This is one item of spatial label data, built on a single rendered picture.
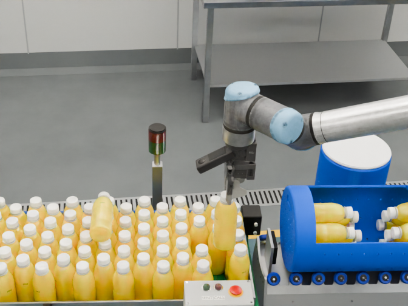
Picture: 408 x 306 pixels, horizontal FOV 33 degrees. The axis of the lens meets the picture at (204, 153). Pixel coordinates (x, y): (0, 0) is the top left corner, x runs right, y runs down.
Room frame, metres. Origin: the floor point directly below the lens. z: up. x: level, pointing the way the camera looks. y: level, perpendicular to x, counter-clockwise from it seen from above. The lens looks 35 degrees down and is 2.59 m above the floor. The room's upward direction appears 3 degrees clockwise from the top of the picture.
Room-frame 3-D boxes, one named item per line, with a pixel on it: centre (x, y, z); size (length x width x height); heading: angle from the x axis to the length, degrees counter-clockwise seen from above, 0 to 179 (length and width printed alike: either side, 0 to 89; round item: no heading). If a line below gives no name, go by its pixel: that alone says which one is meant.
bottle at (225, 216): (1.61, -0.07, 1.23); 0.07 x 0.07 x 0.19
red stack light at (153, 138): (2.08, 0.17, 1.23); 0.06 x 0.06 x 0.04
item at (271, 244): (1.76, -0.24, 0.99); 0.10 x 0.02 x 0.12; 5
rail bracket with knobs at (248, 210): (1.95, -0.18, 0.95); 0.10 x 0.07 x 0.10; 5
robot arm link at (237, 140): (1.62, -0.09, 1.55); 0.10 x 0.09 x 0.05; 5
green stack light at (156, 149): (2.08, 0.17, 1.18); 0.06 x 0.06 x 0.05
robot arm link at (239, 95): (1.61, -0.10, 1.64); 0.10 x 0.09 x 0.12; 49
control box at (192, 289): (1.45, -0.06, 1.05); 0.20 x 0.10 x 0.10; 95
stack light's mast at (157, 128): (2.08, 0.17, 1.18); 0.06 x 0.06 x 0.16
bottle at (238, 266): (1.65, -0.13, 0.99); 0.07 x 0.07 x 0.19
